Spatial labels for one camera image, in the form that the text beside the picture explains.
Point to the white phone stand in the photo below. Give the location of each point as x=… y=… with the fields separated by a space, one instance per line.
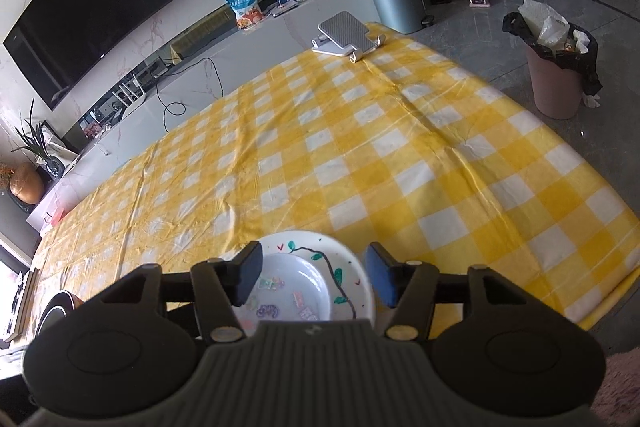
x=345 y=29

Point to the white fruit print plate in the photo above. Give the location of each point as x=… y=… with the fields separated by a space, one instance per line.
x=346 y=257

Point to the spiky plant in vase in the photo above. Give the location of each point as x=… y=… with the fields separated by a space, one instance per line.
x=37 y=142

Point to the yellow checked tablecloth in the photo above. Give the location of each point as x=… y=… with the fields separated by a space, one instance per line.
x=375 y=147

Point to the dark round bowl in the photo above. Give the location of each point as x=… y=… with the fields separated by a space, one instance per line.
x=57 y=312

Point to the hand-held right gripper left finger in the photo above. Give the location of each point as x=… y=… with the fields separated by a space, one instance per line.
x=250 y=274

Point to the small white sticker bowl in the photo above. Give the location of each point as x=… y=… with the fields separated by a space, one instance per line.
x=300 y=277

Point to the white router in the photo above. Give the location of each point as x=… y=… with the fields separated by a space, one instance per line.
x=131 y=91

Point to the black flat screen TV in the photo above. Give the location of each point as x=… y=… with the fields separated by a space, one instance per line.
x=90 y=7

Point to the pink bin with black bag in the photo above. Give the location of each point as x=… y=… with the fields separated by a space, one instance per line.
x=555 y=77

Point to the pink fluffy rug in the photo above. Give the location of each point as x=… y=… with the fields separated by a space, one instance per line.
x=622 y=387

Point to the brown round vase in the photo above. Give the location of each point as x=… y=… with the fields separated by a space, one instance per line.
x=27 y=184

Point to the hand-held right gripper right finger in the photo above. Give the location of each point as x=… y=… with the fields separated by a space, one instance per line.
x=380 y=279

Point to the blue snack bag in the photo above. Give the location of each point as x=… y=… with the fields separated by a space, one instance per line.
x=245 y=7

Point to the white marble TV cabinet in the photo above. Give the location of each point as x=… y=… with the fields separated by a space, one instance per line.
x=150 y=127

